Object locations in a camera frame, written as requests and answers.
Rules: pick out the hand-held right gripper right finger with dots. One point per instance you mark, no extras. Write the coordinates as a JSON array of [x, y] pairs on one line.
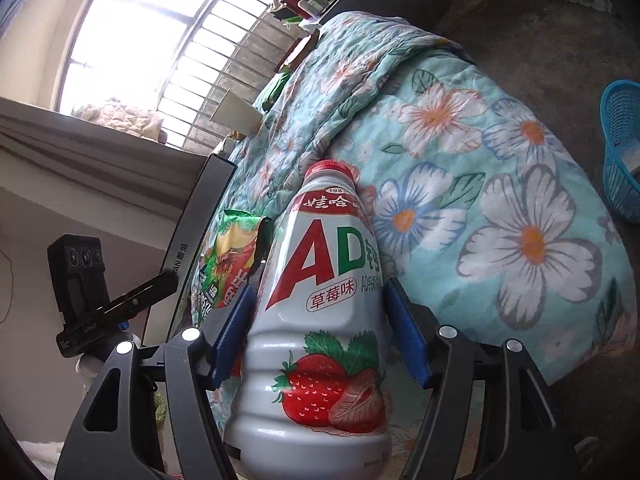
[[407, 332]]

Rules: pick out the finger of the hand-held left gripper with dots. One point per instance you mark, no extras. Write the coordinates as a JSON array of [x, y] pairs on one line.
[[147, 292]]

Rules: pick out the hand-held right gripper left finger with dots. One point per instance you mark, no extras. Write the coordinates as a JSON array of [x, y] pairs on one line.
[[232, 332]]

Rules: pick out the white strawberry milk bottle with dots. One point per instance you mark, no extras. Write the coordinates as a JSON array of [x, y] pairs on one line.
[[320, 360]]

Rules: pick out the blue plastic mesh basket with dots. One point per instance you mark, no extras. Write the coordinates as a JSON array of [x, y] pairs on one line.
[[622, 155]]

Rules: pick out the green snack bag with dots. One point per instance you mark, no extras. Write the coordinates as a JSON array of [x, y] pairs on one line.
[[230, 255]]

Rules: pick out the beige quilted cloth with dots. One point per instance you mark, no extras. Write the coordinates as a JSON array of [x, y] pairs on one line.
[[125, 117]]

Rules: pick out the teal floral blanket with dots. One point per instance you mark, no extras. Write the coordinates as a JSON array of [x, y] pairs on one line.
[[500, 160]]

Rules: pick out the white paper box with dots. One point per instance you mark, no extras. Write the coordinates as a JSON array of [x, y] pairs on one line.
[[235, 115]]

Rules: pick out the green packet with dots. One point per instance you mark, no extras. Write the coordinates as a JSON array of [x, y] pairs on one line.
[[276, 91]]

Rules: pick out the barred window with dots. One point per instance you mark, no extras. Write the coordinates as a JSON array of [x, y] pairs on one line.
[[150, 45]]

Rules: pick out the brown flat packet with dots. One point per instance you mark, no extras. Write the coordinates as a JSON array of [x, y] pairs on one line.
[[300, 52]]

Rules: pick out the black curved frame panel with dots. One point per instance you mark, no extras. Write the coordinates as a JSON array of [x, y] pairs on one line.
[[197, 230]]

